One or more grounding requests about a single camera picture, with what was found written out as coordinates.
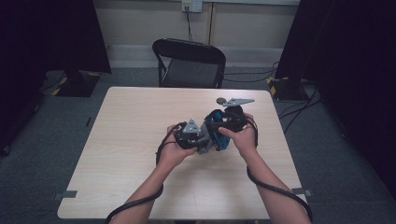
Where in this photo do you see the black folding chair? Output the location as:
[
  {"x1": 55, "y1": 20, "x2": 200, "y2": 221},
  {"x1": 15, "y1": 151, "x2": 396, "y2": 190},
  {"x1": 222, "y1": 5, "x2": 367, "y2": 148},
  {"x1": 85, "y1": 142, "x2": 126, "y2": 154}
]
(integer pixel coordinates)
[{"x1": 151, "y1": 37, "x2": 227, "y2": 90}]

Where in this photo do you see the black power cable on wall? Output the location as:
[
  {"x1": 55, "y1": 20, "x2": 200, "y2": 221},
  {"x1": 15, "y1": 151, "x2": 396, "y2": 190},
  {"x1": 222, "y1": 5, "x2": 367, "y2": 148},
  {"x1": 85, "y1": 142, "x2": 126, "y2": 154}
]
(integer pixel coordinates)
[{"x1": 185, "y1": 7, "x2": 194, "y2": 42}]

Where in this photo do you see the grey tape strip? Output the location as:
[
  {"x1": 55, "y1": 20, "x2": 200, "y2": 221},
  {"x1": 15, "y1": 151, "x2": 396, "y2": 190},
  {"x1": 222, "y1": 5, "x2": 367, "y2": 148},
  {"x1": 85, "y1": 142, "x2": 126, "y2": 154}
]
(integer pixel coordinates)
[
  {"x1": 52, "y1": 189, "x2": 78, "y2": 201},
  {"x1": 290, "y1": 187, "x2": 313, "y2": 198}
]

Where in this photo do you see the left hand-held gripper cable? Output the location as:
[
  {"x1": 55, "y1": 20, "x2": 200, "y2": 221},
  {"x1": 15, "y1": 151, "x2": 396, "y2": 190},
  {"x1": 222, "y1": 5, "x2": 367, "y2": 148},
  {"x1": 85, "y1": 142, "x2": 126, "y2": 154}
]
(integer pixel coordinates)
[{"x1": 106, "y1": 121, "x2": 188, "y2": 224}]

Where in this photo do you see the hand-held gripper cable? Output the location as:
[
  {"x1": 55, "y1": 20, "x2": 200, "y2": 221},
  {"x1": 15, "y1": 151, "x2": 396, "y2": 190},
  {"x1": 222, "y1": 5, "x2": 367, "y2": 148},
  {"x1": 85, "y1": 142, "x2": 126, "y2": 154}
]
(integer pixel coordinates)
[
  {"x1": 246, "y1": 116, "x2": 314, "y2": 223},
  {"x1": 106, "y1": 121, "x2": 188, "y2": 224}
]

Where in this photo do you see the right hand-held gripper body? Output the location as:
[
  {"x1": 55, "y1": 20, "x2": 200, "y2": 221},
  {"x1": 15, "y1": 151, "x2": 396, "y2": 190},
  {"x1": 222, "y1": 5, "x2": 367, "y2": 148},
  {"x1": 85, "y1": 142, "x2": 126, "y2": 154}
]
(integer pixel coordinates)
[{"x1": 222, "y1": 97, "x2": 256, "y2": 133}]

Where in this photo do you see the person's right hand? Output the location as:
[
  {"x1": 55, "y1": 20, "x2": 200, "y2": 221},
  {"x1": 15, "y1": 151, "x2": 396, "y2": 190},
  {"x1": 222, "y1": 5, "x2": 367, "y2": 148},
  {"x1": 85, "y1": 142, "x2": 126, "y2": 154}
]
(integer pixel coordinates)
[{"x1": 218, "y1": 113, "x2": 260, "y2": 160}]

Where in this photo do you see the right hand-held gripper cable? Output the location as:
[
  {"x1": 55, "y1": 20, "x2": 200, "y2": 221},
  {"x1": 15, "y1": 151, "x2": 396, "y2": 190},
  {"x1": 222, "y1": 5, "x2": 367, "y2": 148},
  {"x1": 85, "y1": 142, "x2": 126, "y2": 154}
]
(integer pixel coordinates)
[{"x1": 246, "y1": 116, "x2": 314, "y2": 223}]

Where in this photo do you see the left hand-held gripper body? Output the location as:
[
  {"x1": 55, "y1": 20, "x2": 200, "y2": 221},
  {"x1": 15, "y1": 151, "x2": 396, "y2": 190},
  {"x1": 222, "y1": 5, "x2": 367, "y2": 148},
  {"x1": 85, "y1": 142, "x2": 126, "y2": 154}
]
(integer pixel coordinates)
[{"x1": 174, "y1": 119, "x2": 204, "y2": 150}]

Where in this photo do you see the black stand base yellow tape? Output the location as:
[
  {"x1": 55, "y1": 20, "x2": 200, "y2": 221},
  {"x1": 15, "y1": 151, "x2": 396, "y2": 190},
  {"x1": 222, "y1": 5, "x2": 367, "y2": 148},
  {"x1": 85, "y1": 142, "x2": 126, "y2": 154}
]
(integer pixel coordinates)
[
  {"x1": 51, "y1": 69, "x2": 102, "y2": 98},
  {"x1": 266, "y1": 76, "x2": 309, "y2": 102}
]

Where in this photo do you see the white wall socket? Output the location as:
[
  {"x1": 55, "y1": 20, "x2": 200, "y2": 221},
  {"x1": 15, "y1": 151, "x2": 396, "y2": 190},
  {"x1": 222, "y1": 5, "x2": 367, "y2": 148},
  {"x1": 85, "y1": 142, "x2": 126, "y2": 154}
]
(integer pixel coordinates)
[{"x1": 181, "y1": 0, "x2": 204, "y2": 13}]

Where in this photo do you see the blue toy car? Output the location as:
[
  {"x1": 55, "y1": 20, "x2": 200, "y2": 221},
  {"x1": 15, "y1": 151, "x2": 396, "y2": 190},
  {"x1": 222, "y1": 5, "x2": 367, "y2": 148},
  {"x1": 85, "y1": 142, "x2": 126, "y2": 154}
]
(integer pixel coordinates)
[{"x1": 204, "y1": 108, "x2": 233, "y2": 152}]

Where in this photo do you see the black curtain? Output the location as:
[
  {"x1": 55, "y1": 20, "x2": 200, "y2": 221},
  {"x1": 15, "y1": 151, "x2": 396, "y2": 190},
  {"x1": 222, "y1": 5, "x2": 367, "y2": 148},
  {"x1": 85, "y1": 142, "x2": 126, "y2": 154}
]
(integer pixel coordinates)
[
  {"x1": 274, "y1": 0, "x2": 396, "y2": 200},
  {"x1": 0, "y1": 0, "x2": 112, "y2": 157}
]

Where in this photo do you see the person's left hand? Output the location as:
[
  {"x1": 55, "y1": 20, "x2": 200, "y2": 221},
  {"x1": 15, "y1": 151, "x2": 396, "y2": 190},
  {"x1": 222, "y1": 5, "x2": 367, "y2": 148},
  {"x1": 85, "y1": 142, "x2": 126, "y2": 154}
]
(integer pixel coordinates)
[{"x1": 157, "y1": 124, "x2": 199, "y2": 171}]

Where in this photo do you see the thin black floor cable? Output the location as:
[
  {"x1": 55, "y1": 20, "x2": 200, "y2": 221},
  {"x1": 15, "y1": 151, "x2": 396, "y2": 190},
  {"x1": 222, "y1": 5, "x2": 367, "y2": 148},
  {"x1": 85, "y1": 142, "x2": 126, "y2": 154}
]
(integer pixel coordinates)
[{"x1": 223, "y1": 61, "x2": 279, "y2": 84}]

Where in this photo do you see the grey terry towel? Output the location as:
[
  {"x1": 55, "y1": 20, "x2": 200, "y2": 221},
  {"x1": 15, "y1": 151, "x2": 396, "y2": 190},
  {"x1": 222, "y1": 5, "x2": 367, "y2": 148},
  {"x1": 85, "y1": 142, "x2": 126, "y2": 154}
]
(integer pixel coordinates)
[{"x1": 195, "y1": 122, "x2": 217, "y2": 156}]

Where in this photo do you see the black floor cable bundle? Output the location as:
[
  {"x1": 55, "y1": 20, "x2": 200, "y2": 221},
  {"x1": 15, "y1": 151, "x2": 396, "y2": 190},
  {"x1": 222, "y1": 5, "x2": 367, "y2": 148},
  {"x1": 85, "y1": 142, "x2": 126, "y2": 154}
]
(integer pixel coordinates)
[{"x1": 278, "y1": 83, "x2": 323, "y2": 134}]

